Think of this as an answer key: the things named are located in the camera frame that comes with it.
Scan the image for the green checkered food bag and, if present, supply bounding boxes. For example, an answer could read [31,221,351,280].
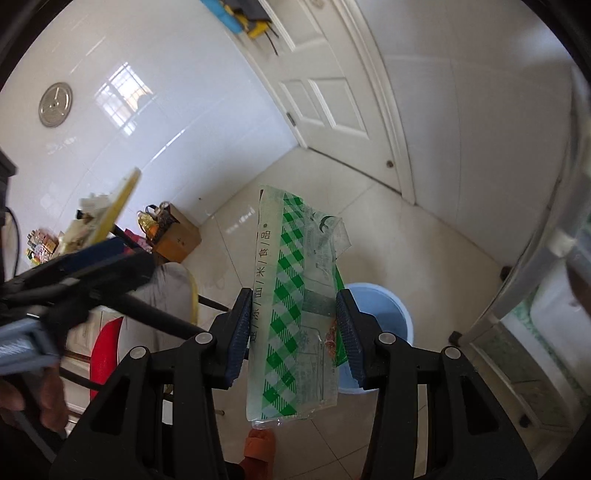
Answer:
[246,186,351,428]

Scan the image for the person's left hand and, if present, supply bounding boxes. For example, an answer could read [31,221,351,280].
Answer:
[1,364,68,433]

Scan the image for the light blue plastic bucket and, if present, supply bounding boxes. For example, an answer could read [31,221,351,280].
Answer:
[339,283,414,395]

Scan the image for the cooking oil bottle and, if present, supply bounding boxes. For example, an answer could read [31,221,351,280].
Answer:
[137,211,159,241]

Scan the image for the bottles on cabinet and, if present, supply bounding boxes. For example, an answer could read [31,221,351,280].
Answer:
[25,228,59,266]

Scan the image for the red plastic stool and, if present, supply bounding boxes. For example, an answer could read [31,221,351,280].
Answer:
[89,317,123,385]

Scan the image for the brown cardboard box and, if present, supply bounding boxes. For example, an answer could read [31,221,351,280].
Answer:
[153,202,201,263]

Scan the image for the left orange slipper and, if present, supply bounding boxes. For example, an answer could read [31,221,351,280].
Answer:
[240,429,276,480]

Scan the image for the white appliance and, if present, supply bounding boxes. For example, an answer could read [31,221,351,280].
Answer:
[450,68,591,434]

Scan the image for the blue hanging apron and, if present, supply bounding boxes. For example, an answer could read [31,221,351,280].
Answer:
[201,0,243,34]

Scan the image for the yellow hanging cloth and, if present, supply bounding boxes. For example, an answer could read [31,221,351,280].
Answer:
[235,13,270,39]

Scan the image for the white panel door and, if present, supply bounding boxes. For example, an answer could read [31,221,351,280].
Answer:
[236,1,416,204]

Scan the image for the dark grey hanging apron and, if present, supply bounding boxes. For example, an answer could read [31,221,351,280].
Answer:
[222,0,270,21]

